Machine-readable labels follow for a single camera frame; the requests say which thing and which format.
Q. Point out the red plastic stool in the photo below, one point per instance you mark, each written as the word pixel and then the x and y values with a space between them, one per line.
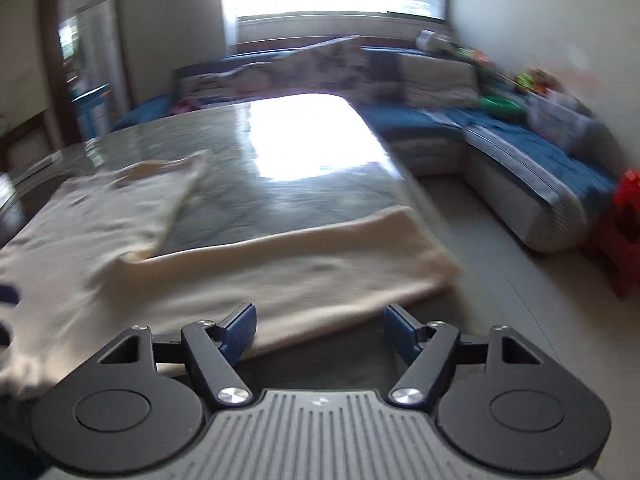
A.
pixel 614 238

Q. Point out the butterfly cushion left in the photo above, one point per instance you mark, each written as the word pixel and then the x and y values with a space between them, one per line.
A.
pixel 248 82

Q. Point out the grey quilted star table cover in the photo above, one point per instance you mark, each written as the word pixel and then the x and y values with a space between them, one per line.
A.
pixel 274 166

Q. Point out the cream knit garment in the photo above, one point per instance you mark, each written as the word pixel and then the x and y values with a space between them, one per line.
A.
pixel 87 268

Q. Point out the plush toys pile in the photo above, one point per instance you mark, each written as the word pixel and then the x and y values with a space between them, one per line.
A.
pixel 490 78

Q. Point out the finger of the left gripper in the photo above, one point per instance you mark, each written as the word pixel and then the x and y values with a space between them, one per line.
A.
pixel 9 299

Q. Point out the butterfly cushion right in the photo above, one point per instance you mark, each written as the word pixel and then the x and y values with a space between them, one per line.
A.
pixel 338 66

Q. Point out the green plastic basin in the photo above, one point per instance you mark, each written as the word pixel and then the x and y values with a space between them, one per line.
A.
pixel 501 108

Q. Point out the clear plastic storage box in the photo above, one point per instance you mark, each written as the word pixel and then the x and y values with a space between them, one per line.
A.
pixel 561 126

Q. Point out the blue white small cabinet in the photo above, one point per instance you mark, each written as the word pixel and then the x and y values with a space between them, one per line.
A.
pixel 94 112

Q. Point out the panda plush toy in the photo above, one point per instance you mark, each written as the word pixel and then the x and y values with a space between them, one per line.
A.
pixel 433 42

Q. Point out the beige plain cushion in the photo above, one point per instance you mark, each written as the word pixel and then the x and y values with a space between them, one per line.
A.
pixel 436 83

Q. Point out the blue corner sofa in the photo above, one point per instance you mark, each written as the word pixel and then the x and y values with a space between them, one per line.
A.
pixel 550 200

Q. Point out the magenta cloth on sofa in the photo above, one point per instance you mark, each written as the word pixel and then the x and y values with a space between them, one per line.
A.
pixel 186 105

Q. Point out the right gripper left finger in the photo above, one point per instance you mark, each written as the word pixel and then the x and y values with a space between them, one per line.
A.
pixel 141 401

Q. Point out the butterfly cushion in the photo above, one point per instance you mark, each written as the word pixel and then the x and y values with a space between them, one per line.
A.
pixel 248 82
pixel 338 66

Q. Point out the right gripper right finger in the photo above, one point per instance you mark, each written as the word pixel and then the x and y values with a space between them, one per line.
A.
pixel 499 401

